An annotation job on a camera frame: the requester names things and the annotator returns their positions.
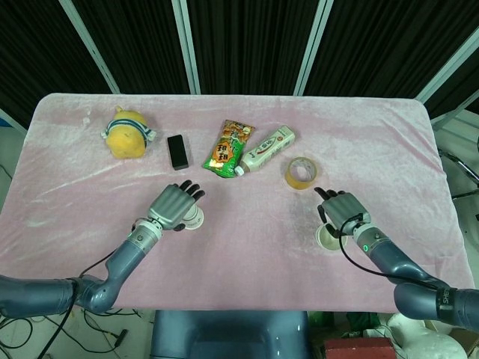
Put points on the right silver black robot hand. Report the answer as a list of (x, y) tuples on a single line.
[(344, 209)]

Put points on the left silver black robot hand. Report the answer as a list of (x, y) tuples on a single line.
[(170, 205)]

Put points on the white printed paper cup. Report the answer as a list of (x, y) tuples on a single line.
[(196, 220)]

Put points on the plain white paper cup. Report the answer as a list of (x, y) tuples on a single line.
[(329, 244)]

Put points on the right blue robot arm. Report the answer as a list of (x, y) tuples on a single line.
[(396, 261)]

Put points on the left blue robot arm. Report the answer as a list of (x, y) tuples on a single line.
[(127, 250)]

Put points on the black rectangular box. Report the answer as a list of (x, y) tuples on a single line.
[(177, 153)]

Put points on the clear yellowish tape roll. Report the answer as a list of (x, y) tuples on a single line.
[(290, 180)]

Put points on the green orange snack packet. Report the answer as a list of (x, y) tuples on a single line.
[(226, 147)]

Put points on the pink velvet tablecloth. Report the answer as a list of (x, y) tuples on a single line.
[(243, 243)]

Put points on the yellow plush toy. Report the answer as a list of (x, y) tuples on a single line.
[(125, 136)]

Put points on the beige drink bottle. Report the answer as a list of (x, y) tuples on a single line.
[(267, 146)]

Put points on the black metal stand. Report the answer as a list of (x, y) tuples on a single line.
[(464, 166)]

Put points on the red box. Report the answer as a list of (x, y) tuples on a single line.
[(357, 348)]

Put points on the blue robot torso base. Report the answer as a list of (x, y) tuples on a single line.
[(232, 334)]

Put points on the white partition base rail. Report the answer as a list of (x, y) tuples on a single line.
[(453, 117)]

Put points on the white partition frame post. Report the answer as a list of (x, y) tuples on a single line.
[(313, 45), (90, 45), (187, 45), (449, 60)]

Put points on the short white blue frame rail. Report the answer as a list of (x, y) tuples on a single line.
[(9, 119)]

